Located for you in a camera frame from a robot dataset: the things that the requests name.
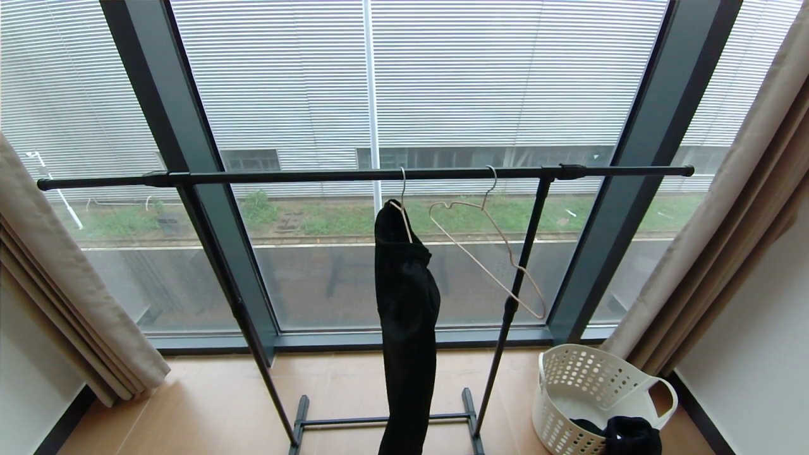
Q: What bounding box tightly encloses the pink clothes hanger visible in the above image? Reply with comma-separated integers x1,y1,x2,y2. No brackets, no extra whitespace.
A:
388,167,414,245
429,165,548,321

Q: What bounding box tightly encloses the black garment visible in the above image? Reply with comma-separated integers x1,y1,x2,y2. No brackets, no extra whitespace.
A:
374,199,442,455
572,415,663,455

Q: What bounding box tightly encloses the black clothes rack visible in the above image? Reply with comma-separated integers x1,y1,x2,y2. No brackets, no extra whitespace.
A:
37,164,695,455

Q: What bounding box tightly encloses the white laundry basket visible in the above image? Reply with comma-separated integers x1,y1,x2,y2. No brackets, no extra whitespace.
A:
532,344,679,455

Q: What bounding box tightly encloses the window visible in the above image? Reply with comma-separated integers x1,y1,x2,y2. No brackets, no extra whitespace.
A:
0,0,803,355

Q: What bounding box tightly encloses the beige curtain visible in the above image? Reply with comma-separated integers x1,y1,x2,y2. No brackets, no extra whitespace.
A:
600,0,809,377
0,133,171,408

